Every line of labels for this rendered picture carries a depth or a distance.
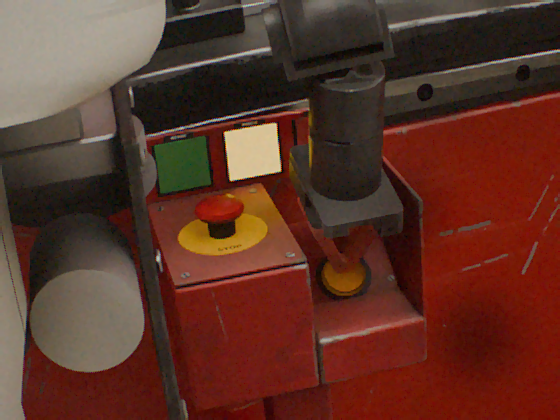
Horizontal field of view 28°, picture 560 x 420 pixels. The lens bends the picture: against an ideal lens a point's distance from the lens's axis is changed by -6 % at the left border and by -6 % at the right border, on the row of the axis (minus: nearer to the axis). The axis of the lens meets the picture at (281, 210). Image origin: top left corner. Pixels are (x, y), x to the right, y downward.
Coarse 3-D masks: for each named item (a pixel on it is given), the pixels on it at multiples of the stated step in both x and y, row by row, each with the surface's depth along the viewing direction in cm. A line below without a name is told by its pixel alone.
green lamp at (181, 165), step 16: (176, 144) 100; (192, 144) 100; (160, 160) 100; (176, 160) 100; (192, 160) 101; (160, 176) 101; (176, 176) 101; (192, 176) 101; (208, 176) 102; (160, 192) 101
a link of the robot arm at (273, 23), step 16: (272, 16) 82; (384, 16) 82; (272, 32) 82; (384, 32) 83; (272, 48) 83; (288, 48) 83; (368, 48) 84; (384, 48) 84; (288, 64) 83; (304, 64) 84; (320, 64) 84; (336, 64) 84; (352, 64) 84; (288, 80) 84; (304, 80) 92
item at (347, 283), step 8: (328, 264) 100; (360, 264) 100; (328, 272) 100; (344, 272) 100; (352, 272) 100; (360, 272) 100; (328, 280) 99; (336, 280) 99; (344, 280) 99; (352, 280) 99; (360, 280) 99; (328, 288) 99; (336, 288) 99; (344, 288) 99; (352, 288) 99; (360, 288) 99
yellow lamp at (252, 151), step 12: (228, 132) 101; (240, 132) 101; (252, 132) 101; (264, 132) 101; (276, 132) 102; (228, 144) 101; (240, 144) 101; (252, 144) 102; (264, 144) 102; (276, 144) 102; (228, 156) 101; (240, 156) 102; (252, 156) 102; (264, 156) 102; (276, 156) 103; (240, 168) 102; (252, 168) 102; (264, 168) 103; (276, 168) 103
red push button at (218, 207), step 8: (200, 200) 95; (208, 200) 94; (216, 200) 94; (224, 200) 94; (232, 200) 94; (240, 200) 94; (200, 208) 93; (208, 208) 93; (216, 208) 93; (224, 208) 93; (232, 208) 93; (240, 208) 93; (200, 216) 93; (208, 216) 92; (216, 216) 92; (224, 216) 92; (232, 216) 93; (208, 224) 94; (216, 224) 94; (224, 224) 94; (232, 224) 94; (216, 232) 94; (224, 232) 94; (232, 232) 94
